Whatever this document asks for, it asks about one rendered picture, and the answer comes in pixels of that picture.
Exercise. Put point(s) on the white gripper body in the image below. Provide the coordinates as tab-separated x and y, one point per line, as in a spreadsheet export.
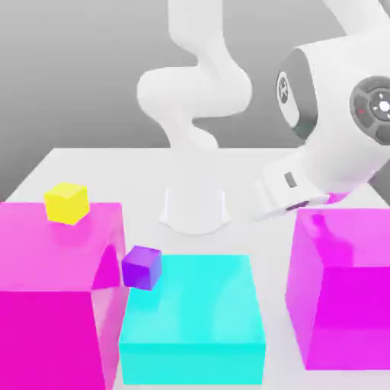
275	207

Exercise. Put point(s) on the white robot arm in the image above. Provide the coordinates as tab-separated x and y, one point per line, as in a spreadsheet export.
195	91

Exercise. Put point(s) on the small purple cube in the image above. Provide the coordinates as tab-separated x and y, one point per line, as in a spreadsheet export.
138	269

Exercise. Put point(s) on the small yellow cube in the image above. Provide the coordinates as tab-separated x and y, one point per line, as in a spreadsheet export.
65	204

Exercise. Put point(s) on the large magenta box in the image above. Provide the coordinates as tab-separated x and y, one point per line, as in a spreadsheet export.
350	289

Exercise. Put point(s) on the large cyan box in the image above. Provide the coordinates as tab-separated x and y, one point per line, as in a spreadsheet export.
195	310

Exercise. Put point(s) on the large pink box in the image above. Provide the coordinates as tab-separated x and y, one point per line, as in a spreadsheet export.
45	320

